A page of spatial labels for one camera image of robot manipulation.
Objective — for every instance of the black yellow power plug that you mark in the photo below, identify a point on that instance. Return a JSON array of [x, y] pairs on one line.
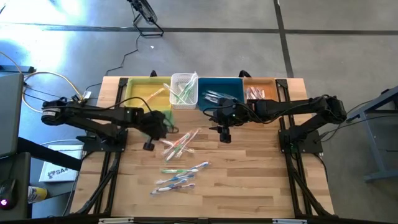
[[79, 97]]

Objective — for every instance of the dark desk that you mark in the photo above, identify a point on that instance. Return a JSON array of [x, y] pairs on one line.
[[23, 168]]

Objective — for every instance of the green white toothbrush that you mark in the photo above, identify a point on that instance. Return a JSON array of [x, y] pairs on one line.
[[171, 91], [181, 97], [174, 171], [187, 86], [172, 152], [184, 93], [192, 81], [189, 93]]

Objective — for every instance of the green packaged toothbrush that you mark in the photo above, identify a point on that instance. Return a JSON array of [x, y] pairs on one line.
[[189, 140]]

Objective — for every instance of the yellow plastic bin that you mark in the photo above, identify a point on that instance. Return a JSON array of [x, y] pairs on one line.
[[136, 90]]

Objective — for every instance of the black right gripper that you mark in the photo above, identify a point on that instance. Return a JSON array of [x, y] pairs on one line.
[[233, 112]]

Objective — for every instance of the black diagonal beam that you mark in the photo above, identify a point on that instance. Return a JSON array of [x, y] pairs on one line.
[[49, 155]]

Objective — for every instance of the black flat bar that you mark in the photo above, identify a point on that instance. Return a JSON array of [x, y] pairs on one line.
[[17, 68]]

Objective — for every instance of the blue plastic bin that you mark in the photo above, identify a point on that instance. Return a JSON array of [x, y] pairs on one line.
[[230, 85]]

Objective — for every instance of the yellow white toothbrush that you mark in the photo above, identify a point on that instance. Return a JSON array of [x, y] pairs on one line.
[[168, 143]]

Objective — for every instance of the white printed box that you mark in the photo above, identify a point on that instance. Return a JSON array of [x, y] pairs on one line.
[[60, 168]]

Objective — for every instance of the black floor fan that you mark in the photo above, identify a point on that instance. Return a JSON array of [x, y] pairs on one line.
[[146, 14]]

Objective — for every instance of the blue-grey metal table frame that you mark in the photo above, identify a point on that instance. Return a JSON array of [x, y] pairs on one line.
[[371, 146]]

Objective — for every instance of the white perforated basket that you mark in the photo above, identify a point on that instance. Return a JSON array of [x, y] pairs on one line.
[[183, 104]]

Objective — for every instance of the black computer mouse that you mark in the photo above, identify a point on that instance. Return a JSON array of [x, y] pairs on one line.
[[7, 194]]

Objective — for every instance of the white rail bracket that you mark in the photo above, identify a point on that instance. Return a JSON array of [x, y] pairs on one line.
[[115, 221], [289, 221]]

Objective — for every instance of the green cloth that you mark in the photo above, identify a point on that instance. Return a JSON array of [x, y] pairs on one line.
[[170, 121]]

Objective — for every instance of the orange white toothbrush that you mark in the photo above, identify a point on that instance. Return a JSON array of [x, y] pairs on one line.
[[176, 146], [155, 94]]

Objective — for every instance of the purple white toothbrush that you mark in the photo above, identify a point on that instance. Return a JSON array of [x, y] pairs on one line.
[[248, 93], [180, 187], [255, 93], [252, 91], [262, 93], [259, 93]]

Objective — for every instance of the orange plastic bin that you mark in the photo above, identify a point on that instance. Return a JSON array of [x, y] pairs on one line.
[[269, 88]]

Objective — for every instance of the black table edge rail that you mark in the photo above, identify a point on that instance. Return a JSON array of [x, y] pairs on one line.
[[199, 220]]

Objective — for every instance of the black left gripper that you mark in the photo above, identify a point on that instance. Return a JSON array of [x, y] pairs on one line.
[[155, 124]]

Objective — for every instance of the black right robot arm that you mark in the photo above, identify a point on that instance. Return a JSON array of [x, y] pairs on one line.
[[295, 107]]

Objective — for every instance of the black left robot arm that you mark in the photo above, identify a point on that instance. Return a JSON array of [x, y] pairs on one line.
[[102, 113]]

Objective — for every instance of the yellow can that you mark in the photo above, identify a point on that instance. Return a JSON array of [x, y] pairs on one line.
[[37, 194]]

